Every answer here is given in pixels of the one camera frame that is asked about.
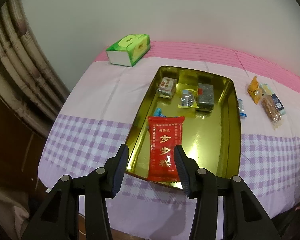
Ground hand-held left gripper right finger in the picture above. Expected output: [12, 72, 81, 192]
[174, 144, 282, 240]

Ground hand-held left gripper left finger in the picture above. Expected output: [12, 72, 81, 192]
[21, 144, 129, 240]

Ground red snack packet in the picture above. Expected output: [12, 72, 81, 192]
[147, 116, 185, 182]

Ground maroon and gold tin box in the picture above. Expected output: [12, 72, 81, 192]
[125, 65, 242, 190]

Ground yellow candy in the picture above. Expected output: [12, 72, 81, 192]
[178, 89, 198, 109]

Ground dark green red-label cake packet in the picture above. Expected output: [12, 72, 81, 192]
[195, 82, 215, 112]

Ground clear candy with blue ends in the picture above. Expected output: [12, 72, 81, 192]
[237, 98, 248, 118]

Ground brown gold-print cake packet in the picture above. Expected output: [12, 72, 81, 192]
[157, 77, 178, 98]

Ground clear pastry packet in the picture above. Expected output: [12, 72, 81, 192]
[261, 94, 284, 130]

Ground orange yellow snack packet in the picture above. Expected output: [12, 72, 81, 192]
[247, 76, 263, 105]

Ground blue cracker packet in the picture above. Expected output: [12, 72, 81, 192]
[260, 84, 288, 117]

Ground pink and purple checked tablecloth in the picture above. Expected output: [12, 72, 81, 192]
[37, 40, 300, 240]

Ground brown wooden furniture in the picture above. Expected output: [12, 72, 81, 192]
[0, 85, 50, 205]

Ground green tissue box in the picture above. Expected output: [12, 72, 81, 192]
[106, 33, 151, 67]

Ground beige patterned curtain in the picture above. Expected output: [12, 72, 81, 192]
[0, 0, 70, 138]

